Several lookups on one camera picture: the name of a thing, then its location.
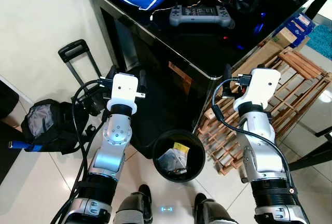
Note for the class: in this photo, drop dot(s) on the wooden slatted rack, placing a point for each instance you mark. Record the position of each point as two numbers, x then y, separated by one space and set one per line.
295 94

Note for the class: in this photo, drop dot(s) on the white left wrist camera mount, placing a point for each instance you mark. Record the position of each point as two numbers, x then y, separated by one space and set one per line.
124 90

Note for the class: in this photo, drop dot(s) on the robot leg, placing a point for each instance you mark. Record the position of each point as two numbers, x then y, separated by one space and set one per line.
212 211
132 206

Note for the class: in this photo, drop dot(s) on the teal floor mat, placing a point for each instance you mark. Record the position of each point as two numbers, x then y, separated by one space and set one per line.
322 40

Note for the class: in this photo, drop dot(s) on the robot left leg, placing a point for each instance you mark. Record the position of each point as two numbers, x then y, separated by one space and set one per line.
132 206

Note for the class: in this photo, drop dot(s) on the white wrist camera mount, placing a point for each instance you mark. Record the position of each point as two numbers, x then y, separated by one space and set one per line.
124 90
259 89

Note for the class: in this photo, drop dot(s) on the black trolley bag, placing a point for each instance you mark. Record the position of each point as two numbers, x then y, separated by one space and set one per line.
52 130

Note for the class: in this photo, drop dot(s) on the black round rubbish bin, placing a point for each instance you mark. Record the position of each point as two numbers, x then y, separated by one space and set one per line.
194 167

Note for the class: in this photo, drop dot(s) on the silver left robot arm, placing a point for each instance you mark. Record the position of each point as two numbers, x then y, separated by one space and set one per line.
110 154

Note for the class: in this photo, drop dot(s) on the black glass table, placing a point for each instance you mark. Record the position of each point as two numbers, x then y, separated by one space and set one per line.
207 47

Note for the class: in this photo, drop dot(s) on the blue printed box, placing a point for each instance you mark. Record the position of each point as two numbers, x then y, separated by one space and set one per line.
301 26

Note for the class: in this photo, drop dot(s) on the robot right leg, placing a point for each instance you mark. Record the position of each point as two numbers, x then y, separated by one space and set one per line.
212 211

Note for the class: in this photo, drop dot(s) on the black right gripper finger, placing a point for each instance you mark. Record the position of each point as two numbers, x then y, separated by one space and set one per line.
262 67
227 81

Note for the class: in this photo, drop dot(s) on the black metal bar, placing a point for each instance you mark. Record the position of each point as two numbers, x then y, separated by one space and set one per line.
311 160

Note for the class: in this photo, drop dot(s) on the brown cardboard box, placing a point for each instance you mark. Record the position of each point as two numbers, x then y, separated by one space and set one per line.
284 37

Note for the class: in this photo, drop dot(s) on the grey game controller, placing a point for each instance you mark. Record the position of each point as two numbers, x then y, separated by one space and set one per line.
199 15

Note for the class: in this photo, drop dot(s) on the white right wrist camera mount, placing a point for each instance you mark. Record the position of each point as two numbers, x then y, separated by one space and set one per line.
259 89

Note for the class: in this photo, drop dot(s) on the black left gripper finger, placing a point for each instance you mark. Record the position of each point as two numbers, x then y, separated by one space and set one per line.
142 79
112 72

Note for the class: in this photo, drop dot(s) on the clear yellow plastic wrapper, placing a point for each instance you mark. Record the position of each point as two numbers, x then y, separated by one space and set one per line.
174 159

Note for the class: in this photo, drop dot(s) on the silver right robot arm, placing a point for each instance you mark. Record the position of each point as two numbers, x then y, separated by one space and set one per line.
262 156

